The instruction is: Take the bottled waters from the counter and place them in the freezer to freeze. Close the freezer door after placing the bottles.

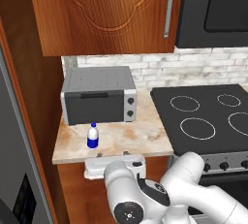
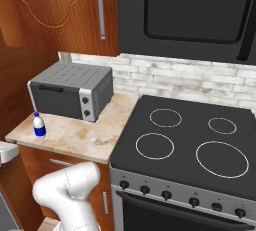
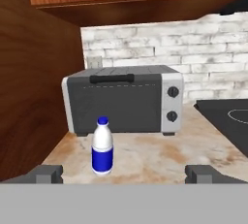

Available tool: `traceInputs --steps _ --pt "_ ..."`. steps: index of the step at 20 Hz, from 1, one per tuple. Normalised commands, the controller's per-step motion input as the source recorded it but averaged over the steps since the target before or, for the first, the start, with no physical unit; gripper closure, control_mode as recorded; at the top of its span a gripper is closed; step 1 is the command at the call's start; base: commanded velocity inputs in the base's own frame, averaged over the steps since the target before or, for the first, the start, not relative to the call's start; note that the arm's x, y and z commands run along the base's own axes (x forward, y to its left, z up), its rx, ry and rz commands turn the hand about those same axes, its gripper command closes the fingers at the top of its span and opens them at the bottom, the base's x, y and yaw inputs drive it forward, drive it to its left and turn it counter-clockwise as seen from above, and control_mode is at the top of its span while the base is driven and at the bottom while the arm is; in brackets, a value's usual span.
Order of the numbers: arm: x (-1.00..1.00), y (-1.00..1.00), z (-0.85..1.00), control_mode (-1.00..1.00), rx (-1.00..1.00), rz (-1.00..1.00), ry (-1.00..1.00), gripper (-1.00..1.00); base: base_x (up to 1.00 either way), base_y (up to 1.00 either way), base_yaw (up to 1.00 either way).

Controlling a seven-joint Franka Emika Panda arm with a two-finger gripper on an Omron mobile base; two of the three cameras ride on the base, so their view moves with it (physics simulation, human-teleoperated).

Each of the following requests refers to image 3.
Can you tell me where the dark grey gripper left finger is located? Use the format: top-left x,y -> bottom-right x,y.
2,164 -> 64,185

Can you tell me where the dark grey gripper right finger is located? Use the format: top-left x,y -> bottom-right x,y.
184,164 -> 247,185

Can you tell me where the black hob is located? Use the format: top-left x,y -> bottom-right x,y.
193,98 -> 248,158

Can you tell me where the white bottle with blue label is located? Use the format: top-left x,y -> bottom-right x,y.
91,115 -> 114,176

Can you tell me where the black toaster oven knob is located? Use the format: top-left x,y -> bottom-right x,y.
167,85 -> 180,99
166,110 -> 179,123

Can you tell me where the wooden tall cabinet side panel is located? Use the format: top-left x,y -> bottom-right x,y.
0,0 -> 86,183

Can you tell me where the grey toaster oven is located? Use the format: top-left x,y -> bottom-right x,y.
61,65 -> 185,137

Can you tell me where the black toaster oven handle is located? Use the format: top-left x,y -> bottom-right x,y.
89,73 -> 136,84

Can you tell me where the white wall socket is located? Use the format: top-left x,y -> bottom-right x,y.
86,55 -> 104,70

